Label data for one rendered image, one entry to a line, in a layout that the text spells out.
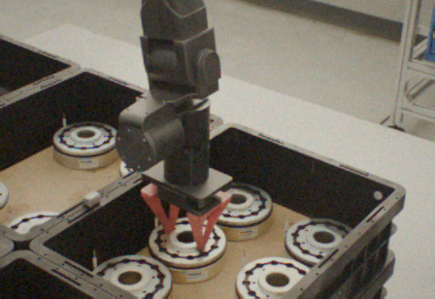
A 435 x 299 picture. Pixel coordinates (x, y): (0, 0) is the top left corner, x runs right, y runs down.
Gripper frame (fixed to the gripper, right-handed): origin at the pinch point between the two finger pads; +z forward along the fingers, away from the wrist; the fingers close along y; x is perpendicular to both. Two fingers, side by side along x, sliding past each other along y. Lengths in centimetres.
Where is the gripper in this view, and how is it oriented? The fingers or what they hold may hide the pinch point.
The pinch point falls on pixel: (185, 234)
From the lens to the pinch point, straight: 109.0
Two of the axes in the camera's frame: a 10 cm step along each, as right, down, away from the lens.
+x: 6.0, -3.7, 7.1
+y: 8.0, 3.1, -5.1
